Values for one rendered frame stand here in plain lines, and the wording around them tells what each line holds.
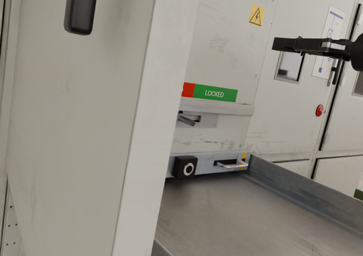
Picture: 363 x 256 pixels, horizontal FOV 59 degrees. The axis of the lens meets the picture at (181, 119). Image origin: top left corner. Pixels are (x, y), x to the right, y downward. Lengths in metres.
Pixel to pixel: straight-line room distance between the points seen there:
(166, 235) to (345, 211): 0.46
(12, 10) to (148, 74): 0.62
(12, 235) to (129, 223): 0.73
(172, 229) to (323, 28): 1.16
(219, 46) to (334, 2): 0.86
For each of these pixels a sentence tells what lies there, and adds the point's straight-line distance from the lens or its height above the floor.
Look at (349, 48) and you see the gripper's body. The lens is 0.70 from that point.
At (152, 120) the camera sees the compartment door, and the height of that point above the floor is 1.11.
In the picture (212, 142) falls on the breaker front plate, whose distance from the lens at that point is 0.88.
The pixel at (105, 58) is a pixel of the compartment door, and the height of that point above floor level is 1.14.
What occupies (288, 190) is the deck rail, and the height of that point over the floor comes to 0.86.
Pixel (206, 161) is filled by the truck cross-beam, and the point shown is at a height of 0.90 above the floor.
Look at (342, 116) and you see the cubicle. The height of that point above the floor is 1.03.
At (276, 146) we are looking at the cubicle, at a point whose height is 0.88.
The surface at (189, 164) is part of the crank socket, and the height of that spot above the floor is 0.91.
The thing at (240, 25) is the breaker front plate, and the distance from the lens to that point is 0.88.
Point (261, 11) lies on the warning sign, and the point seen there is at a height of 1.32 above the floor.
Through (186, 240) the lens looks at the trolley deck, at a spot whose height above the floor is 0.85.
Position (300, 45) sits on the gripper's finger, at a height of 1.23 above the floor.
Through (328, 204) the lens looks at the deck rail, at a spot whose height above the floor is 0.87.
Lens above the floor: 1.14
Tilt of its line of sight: 10 degrees down
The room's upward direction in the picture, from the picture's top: 11 degrees clockwise
